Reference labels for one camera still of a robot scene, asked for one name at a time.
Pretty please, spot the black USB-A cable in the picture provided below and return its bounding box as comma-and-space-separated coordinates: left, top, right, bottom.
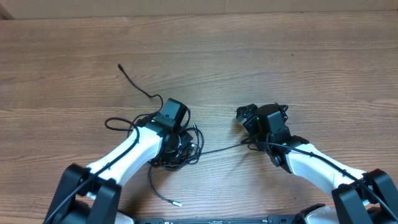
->
150, 123, 249, 172

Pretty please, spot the black USB-C cable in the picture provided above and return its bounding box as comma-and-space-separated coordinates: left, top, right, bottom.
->
117, 63, 183, 208

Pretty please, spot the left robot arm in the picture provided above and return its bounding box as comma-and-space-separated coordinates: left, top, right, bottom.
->
44, 98, 193, 223

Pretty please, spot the cardboard back panel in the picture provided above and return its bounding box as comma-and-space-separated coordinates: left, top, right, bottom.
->
1, 0, 397, 19

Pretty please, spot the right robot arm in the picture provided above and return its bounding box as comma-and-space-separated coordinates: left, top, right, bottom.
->
236, 103, 397, 223

